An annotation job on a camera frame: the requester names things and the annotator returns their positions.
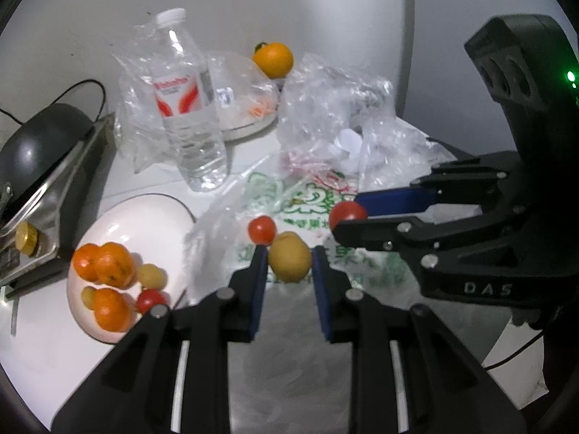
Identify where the orange on back bowl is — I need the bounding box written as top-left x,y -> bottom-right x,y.
252,42 -> 293,80

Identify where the silver induction cooker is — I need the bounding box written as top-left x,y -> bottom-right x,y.
1,114 -> 114,301

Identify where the white bowl in plastic bag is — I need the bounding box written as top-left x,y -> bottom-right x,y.
112,22 -> 280,174

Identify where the large orange mandarin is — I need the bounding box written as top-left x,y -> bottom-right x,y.
94,242 -> 135,289

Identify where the black wok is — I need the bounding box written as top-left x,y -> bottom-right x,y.
1,103 -> 93,201

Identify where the clear plastic water bottle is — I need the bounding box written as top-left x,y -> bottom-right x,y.
148,8 -> 228,192

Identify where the white plate black rim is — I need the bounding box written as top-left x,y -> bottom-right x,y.
67,194 -> 195,344

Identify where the printed plastic bag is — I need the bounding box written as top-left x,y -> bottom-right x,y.
182,162 -> 422,299

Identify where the orange mandarin with dark spot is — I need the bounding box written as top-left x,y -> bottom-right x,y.
72,243 -> 99,282

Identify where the small orange mandarin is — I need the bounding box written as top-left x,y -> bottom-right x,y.
93,288 -> 134,332

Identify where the black power cable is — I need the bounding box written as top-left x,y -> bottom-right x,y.
0,78 -> 108,127

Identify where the yellow-green small fruit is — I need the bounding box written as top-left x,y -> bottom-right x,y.
136,264 -> 167,290
268,231 -> 312,283
80,286 -> 96,311

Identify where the red tomato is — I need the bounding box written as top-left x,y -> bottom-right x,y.
135,289 -> 169,315
329,201 -> 368,230
247,216 -> 277,246

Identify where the crumpled clear plastic bag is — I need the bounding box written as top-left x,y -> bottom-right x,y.
277,53 -> 455,192

